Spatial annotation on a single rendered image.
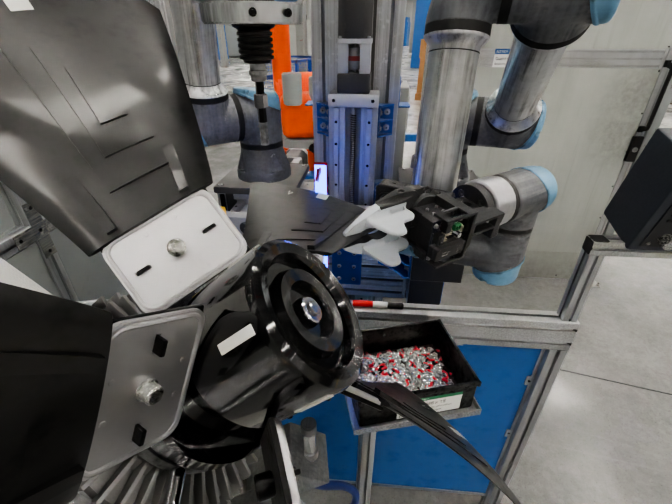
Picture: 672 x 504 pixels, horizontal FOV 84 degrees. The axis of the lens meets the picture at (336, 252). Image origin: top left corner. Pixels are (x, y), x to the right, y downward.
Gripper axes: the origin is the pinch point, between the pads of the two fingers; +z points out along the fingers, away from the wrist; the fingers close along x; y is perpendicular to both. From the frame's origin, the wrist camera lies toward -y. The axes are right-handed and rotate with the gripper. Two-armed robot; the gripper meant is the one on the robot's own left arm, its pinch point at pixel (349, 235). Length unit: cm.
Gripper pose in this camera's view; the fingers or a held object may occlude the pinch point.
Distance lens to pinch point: 45.8
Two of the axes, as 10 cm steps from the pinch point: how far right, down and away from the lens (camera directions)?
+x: -0.5, 8.1, 5.9
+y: 5.2, 5.3, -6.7
